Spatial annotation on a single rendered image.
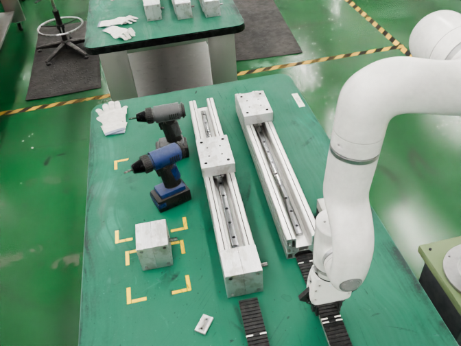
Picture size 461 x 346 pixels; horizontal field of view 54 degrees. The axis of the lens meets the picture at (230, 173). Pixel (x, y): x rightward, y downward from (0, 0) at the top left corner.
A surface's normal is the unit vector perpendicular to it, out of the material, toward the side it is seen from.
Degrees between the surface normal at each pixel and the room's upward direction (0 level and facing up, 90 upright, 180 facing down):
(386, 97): 73
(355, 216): 45
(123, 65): 90
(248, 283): 90
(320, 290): 89
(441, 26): 32
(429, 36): 57
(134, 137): 0
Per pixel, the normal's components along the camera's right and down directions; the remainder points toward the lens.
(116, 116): 0.02, -0.67
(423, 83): -0.48, 0.44
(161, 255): 0.18, 0.64
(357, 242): 0.09, 0.05
